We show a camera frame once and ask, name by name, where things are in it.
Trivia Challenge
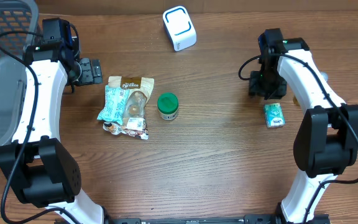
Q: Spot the green freshening pouch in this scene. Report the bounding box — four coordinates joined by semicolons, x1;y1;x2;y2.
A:
264;103;285;128

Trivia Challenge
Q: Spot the teal white pack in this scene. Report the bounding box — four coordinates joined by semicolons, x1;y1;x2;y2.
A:
97;85;129;125

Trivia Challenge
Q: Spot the brown mushroom packet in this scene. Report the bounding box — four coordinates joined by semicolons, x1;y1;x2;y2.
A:
102;76;155;140

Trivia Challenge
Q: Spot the green lid jar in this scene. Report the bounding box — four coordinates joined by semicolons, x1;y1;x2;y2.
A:
157;92;179;121

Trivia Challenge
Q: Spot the yellow oil bottle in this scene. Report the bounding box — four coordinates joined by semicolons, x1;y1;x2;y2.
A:
293;71;328;106

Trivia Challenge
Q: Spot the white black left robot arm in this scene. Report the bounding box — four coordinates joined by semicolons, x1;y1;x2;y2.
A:
0;18;111;223

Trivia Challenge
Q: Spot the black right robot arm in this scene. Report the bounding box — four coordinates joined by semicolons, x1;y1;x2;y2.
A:
244;28;358;223

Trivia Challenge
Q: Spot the white barcode scanner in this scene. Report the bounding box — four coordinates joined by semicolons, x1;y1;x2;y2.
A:
162;6;197;52

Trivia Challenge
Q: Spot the dark grey plastic basket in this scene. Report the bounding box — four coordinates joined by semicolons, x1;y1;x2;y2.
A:
0;0;40;146

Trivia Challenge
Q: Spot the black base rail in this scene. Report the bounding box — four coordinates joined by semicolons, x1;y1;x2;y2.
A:
104;213;332;224

